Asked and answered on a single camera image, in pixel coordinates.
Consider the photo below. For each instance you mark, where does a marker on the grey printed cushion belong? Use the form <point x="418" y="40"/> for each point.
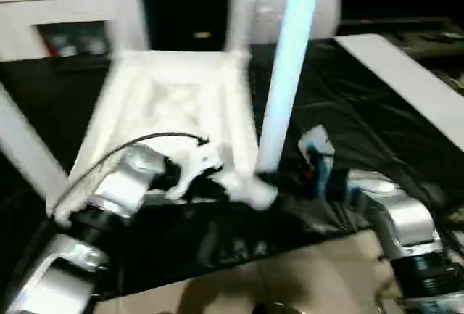
<point x="326" y="13"/>

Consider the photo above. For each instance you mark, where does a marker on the black work mat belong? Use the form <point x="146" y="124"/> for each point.
<point x="362" y="111"/>

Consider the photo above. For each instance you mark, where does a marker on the white plastic table top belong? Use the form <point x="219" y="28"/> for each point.
<point x="163" y="111"/>

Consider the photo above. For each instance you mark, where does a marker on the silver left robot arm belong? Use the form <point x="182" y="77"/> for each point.
<point x="116" y="190"/>

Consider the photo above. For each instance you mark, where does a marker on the brown low bench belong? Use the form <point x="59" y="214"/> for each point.
<point x="435" y="44"/>

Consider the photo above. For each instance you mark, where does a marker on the dark round robot part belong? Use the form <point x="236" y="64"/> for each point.
<point x="272" y="308"/>

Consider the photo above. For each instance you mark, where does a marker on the white plastic table leg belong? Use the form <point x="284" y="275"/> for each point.
<point x="286" y="67"/>
<point x="29" y="140"/>
<point x="239" y="9"/>
<point x="116" y="20"/>

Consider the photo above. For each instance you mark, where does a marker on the black sofa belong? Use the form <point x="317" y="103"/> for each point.
<point x="181" y="2"/>

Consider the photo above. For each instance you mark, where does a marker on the white glass-door cabinet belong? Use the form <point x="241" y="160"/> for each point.
<point x="72" y="6"/>

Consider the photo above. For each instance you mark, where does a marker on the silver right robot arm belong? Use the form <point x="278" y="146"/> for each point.
<point x="409" y="216"/>

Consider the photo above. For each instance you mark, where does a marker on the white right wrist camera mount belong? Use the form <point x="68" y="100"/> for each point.
<point x="317" y="140"/>

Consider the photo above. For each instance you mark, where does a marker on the white flat panel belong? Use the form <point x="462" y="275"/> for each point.
<point x="406" y="74"/>

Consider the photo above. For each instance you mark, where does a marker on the gold sofa label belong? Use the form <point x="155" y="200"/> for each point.
<point x="202" y="34"/>

